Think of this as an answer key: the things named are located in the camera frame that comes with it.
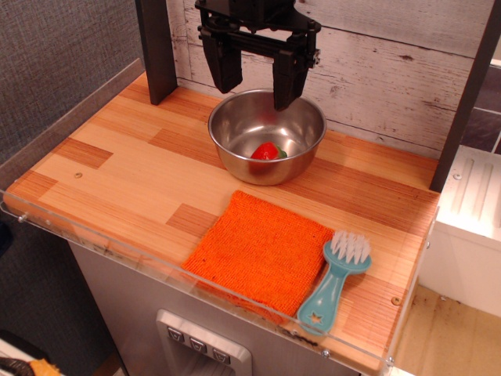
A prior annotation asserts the stainless steel bowl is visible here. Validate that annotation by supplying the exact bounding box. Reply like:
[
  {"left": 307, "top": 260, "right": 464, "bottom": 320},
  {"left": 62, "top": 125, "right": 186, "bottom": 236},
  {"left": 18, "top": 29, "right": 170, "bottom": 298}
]
[{"left": 208, "top": 89, "right": 326, "bottom": 186}]

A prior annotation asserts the yellow black object corner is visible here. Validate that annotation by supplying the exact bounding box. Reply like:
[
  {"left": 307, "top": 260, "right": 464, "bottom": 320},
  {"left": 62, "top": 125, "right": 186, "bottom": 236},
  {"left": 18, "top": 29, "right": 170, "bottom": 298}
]
[{"left": 1, "top": 357, "right": 62, "bottom": 376}]

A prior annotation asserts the orange knitted cloth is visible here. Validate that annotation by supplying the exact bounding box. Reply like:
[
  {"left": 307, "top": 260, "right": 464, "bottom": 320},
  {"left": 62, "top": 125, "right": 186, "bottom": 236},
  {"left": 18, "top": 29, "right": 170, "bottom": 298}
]
[{"left": 182, "top": 190, "right": 333, "bottom": 323}]

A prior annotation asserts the silver dispenser button panel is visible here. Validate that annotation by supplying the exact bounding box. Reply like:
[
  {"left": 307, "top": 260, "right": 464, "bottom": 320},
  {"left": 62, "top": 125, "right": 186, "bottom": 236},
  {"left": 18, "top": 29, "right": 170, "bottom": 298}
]
[{"left": 156, "top": 309, "right": 253, "bottom": 375}]

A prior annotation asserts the grey toy fridge cabinet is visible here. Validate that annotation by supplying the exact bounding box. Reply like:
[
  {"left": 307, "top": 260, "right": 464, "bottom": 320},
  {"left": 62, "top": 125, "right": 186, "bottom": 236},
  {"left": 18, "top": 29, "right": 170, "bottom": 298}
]
[{"left": 70, "top": 244, "right": 358, "bottom": 375}]

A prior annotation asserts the dark left vertical post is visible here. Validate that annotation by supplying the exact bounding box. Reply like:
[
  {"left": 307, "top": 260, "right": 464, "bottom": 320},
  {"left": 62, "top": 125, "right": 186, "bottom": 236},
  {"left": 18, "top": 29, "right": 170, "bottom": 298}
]
[{"left": 135, "top": 0, "right": 178, "bottom": 105}]

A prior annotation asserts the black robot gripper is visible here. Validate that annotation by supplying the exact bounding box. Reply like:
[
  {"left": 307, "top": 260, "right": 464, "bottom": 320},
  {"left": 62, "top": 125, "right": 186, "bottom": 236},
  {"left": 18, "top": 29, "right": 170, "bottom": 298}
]
[{"left": 195, "top": 1, "right": 321, "bottom": 111}]

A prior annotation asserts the dark right vertical post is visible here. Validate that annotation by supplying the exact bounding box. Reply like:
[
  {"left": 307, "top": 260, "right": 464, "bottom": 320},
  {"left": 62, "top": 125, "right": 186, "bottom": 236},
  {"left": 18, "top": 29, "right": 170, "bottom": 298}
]
[{"left": 429, "top": 0, "right": 500, "bottom": 193}]

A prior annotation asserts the clear acrylic table guard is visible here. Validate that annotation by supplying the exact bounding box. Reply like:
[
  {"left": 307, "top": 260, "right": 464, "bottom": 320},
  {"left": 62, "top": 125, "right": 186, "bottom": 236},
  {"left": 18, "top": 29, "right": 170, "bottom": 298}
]
[{"left": 6, "top": 61, "right": 438, "bottom": 375}]

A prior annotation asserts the teal scrub brush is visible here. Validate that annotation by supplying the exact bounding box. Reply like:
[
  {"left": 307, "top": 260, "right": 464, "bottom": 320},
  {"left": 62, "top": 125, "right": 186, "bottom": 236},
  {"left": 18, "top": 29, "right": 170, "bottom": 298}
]
[{"left": 297, "top": 230, "right": 372, "bottom": 335}]

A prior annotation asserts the dark vertical post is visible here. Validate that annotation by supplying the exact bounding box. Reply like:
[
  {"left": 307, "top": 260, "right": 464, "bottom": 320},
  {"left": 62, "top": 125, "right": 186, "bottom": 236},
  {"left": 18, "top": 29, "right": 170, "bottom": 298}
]
[
  {"left": 135, "top": 0, "right": 178, "bottom": 105},
  {"left": 429, "top": 0, "right": 500, "bottom": 193}
]

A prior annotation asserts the red toy strawberry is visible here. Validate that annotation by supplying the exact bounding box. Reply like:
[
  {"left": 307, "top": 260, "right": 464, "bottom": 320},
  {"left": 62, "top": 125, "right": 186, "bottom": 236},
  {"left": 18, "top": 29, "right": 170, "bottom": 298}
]
[{"left": 251, "top": 142, "right": 287, "bottom": 161}]

